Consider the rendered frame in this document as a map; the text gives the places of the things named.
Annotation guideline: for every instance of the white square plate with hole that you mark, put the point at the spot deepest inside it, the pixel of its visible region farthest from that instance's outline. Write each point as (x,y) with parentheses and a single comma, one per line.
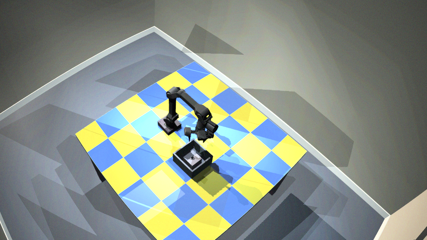
(192,159)

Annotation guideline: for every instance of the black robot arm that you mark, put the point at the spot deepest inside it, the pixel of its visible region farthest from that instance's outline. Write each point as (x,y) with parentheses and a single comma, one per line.
(199,110)

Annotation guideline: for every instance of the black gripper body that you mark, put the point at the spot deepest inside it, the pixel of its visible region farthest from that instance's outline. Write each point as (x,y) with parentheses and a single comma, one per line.
(188,131)

